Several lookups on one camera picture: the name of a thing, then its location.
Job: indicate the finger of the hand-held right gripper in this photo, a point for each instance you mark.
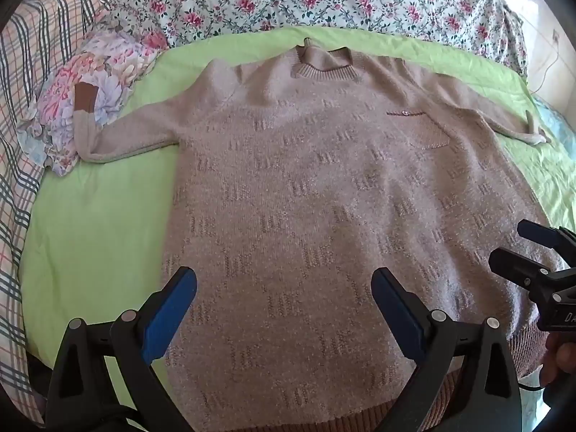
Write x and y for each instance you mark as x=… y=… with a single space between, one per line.
x=517 y=266
x=542 y=235

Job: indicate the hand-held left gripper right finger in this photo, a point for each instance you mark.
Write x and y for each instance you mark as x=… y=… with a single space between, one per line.
x=396 y=315

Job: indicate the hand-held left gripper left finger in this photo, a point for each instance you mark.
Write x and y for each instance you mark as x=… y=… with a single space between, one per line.
x=167 y=317

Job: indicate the beige knitted sweater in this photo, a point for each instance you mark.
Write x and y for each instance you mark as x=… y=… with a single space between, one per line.
x=292 y=189

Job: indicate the person's right hand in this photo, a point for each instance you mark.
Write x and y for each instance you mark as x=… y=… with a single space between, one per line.
x=560 y=360

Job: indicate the light green bed sheet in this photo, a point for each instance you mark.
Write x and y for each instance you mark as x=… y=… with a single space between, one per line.
x=90 y=234

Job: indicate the light blue patterned sheet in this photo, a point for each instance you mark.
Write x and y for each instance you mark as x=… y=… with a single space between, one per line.
x=558 y=121

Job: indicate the pastel floral pillow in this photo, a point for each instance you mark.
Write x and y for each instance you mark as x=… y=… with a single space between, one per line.
x=112 y=63

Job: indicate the plaid checked blanket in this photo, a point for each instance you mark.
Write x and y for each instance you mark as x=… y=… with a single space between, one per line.
x=27 y=76

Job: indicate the wall outlet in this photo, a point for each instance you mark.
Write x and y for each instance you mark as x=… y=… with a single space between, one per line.
x=556 y=38

